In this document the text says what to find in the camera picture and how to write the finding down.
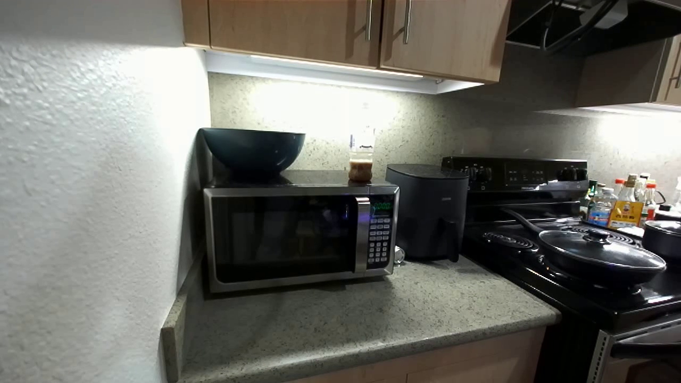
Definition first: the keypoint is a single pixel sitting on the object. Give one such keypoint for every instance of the wooden wall cabinet beside hood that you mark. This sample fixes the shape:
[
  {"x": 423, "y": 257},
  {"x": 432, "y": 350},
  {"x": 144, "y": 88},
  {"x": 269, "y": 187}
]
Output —
[{"x": 618, "y": 77}]

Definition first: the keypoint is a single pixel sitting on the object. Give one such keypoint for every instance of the black air fryer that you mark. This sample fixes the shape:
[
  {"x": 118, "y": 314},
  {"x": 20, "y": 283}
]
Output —
[{"x": 426, "y": 214}]

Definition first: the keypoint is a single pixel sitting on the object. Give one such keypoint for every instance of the black stainless kitchen stove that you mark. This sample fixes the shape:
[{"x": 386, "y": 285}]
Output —
[{"x": 518, "y": 173}]

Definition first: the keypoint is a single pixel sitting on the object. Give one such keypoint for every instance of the small shiny round object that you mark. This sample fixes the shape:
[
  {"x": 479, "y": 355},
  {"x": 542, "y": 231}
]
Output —
[{"x": 400, "y": 256}]

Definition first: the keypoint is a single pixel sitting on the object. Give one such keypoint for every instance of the wooden wall cabinet door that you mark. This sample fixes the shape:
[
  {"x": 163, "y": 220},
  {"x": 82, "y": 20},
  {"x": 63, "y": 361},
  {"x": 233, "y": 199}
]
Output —
[{"x": 285, "y": 24}]

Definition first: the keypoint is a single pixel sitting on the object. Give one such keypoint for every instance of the clear bottle with blue label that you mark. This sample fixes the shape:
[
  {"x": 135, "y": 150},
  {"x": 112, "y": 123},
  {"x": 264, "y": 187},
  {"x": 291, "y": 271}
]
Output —
[{"x": 601, "y": 214}]

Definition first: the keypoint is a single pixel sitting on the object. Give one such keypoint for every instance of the light grey hood fixture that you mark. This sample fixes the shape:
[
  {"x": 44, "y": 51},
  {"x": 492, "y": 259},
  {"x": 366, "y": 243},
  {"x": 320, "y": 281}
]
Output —
[{"x": 613, "y": 14}]

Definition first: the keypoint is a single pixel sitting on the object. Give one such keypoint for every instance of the black range hood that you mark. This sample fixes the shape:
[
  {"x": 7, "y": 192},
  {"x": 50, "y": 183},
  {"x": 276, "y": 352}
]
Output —
[{"x": 529, "y": 27}]

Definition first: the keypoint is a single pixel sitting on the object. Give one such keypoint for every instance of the black frying pan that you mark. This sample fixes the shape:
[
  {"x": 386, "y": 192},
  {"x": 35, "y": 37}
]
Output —
[{"x": 609, "y": 276}]

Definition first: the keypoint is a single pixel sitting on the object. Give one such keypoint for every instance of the dark skillet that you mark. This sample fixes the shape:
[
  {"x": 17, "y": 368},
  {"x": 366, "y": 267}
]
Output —
[{"x": 566, "y": 190}]

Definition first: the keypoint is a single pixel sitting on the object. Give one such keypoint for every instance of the red-capped sauce bottle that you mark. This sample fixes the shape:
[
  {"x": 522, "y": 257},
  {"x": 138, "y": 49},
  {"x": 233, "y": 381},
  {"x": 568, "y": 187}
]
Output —
[{"x": 652, "y": 204}]

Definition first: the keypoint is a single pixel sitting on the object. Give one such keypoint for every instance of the glass jar with brown contents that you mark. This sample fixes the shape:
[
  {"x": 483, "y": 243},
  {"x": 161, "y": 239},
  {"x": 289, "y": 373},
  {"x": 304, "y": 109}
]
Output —
[{"x": 361, "y": 173}]

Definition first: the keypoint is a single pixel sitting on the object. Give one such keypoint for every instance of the stainless black microwave oven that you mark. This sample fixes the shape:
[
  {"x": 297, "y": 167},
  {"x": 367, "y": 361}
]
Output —
[{"x": 285, "y": 236}]

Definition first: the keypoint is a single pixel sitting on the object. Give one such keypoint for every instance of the large dark blue bowl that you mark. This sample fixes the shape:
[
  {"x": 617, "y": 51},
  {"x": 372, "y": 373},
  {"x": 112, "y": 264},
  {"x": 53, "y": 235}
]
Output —
[{"x": 257, "y": 152}]

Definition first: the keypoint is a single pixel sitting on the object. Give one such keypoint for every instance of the black cooking pot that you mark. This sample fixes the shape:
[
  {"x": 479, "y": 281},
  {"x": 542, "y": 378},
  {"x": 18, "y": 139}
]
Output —
[{"x": 662, "y": 239}]

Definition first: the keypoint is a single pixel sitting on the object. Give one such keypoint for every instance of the wide wooden base cabinet door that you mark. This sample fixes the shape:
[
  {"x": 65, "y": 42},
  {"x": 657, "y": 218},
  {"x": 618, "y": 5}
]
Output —
[{"x": 490, "y": 357}]

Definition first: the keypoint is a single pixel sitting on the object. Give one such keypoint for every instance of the yellow oil bottle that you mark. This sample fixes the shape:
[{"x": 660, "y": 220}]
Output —
[{"x": 627, "y": 210}]

